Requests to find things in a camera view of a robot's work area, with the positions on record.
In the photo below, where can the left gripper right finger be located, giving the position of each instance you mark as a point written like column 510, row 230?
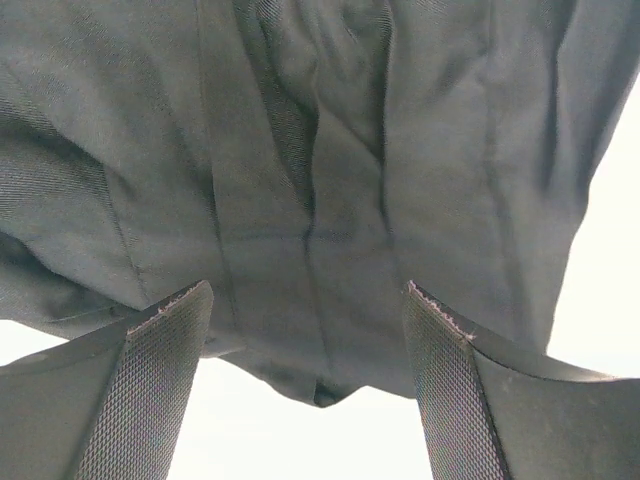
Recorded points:
column 492, row 410

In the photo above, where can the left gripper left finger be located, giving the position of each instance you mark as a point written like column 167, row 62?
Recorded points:
column 107, row 405

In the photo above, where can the black skirt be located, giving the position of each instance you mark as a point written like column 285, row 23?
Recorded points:
column 308, row 159

